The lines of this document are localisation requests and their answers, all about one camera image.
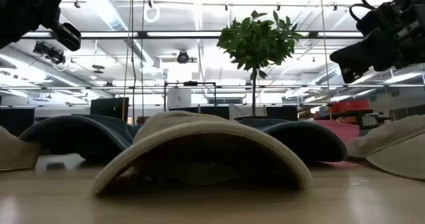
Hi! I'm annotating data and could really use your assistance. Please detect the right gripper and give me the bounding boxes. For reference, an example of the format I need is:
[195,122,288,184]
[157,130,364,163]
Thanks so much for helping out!
[329,0,425,84]

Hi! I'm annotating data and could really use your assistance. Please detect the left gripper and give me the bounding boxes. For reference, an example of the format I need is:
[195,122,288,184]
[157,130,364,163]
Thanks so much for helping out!
[0,0,82,52]

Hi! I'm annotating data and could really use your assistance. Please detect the beige cap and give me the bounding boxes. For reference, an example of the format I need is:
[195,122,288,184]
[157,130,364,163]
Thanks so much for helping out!
[345,114,425,181]
[0,126,43,171]
[91,110,313,197]

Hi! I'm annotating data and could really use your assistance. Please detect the blue denim cap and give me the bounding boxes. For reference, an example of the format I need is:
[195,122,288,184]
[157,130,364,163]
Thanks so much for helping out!
[19,113,139,164]
[237,117,349,164]

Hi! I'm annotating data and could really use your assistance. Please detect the black ceiling light cluster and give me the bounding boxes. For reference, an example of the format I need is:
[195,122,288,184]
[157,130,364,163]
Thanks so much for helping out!
[32,41,67,66]

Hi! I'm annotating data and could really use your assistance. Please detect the red storage bins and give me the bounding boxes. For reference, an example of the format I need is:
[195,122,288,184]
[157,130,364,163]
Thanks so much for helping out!
[330,99,371,114]

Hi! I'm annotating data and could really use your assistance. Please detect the pink plastic bin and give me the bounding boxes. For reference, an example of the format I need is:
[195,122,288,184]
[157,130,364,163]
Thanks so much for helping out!
[310,119,361,145]

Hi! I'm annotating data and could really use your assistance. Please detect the black monitor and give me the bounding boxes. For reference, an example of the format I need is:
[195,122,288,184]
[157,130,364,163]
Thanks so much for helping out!
[0,107,35,137]
[90,96,129,121]

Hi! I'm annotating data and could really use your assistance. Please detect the black screen panel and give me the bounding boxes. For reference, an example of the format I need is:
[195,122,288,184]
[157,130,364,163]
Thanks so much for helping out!
[265,105,299,122]
[198,106,230,118]

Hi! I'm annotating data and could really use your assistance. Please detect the potted green plant black pot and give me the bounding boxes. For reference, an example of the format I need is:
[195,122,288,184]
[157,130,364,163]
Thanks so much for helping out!
[216,9,303,122]

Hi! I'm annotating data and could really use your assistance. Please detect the black ceiling spotlight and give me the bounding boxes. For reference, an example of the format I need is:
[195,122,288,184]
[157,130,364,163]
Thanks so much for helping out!
[176,50,191,64]

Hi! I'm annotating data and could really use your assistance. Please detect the white box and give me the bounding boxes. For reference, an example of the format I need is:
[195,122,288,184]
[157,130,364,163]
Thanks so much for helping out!
[167,88,193,110]

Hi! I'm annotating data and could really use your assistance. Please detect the hanging thin rope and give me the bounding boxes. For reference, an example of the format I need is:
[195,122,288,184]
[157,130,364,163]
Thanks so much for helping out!
[318,0,333,120]

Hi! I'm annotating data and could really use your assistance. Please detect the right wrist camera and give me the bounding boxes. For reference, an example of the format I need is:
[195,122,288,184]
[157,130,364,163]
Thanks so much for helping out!
[357,3,392,35]

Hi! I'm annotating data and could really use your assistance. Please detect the hanging beige rope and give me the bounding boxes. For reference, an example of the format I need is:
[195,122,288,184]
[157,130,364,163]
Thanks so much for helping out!
[121,0,135,120]

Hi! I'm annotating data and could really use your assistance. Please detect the black metal rack frame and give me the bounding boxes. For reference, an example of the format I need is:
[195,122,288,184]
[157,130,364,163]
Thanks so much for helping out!
[163,80,218,112]

